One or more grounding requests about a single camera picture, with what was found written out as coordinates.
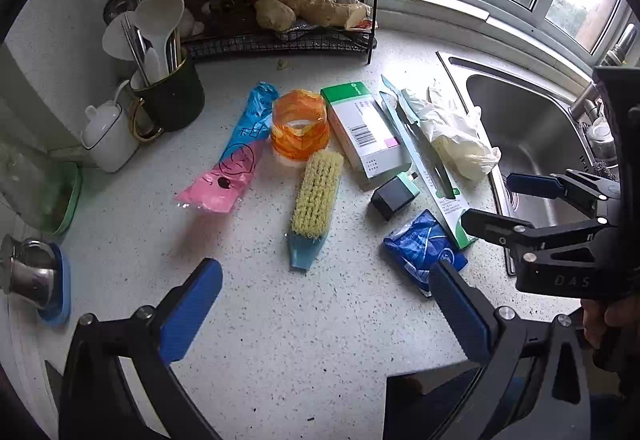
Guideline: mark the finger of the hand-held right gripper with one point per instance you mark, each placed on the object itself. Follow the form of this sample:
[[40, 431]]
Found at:
[[500, 227], [535, 185]]

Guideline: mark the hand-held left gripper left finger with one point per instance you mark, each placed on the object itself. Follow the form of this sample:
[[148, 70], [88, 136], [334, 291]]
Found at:
[[192, 310]]

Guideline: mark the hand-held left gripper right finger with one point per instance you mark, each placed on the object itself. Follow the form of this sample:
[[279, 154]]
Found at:
[[460, 315]]

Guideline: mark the green white toothbrush package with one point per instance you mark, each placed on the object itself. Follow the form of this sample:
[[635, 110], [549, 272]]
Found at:
[[450, 210]]

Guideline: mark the blue white packet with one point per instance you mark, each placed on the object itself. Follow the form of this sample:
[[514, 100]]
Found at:
[[420, 250]]

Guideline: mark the black green small box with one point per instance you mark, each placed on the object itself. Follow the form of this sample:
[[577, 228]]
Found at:
[[392, 197]]

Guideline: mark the pink blue plastic wrapper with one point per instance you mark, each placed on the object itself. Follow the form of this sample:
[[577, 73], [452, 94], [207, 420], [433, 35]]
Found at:
[[235, 154]]

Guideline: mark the person's right hand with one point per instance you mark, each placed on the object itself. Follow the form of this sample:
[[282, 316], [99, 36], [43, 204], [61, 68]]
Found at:
[[597, 322]]

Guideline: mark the stainless steel sink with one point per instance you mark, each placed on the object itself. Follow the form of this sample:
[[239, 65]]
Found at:
[[530, 129]]

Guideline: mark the white rubber glove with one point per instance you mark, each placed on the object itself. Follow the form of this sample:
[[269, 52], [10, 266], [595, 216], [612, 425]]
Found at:
[[457, 139]]

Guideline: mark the steel gooseneck faucet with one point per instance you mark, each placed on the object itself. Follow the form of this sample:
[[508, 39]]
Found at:
[[582, 102]]

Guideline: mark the blue saucer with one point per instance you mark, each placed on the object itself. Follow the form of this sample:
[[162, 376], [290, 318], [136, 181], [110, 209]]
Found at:
[[62, 290]]

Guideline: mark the green plastic tray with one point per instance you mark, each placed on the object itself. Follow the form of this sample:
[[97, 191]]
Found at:
[[70, 200]]

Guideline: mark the steel cup blue base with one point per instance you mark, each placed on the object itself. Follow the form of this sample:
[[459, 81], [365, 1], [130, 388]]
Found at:
[[27, 270]]

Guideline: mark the yellow bristle scrub brush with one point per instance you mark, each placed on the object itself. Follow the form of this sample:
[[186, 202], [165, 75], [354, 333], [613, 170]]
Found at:
[[317, 195]]

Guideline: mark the green white cardboard box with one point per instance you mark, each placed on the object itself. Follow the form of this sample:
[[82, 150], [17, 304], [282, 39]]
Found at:
[[360, 124]]

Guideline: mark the white ceramic lidded pot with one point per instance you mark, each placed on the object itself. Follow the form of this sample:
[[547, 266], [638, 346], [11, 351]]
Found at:
[[110, 134]]

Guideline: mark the orange translucent container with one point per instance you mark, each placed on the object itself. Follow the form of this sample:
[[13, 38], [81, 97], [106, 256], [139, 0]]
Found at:
[[300, 134]]

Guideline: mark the black utensil cup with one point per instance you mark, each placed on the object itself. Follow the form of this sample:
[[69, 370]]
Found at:
[[175, 94]]

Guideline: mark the long ginger root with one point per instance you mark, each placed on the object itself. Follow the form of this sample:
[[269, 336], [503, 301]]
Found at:
[[325, 8]]

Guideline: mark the small white ladle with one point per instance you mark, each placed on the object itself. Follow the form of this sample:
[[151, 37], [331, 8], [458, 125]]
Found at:
[[117, 37]]

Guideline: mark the large white ladle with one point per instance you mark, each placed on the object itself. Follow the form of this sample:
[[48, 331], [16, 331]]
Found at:
[[160, 14]]

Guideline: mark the round ginger root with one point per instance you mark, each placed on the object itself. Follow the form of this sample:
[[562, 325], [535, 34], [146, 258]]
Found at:
[[274, 9]]

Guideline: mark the small steel strainer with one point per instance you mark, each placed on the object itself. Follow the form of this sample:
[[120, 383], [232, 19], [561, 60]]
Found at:
[[120, 5]]

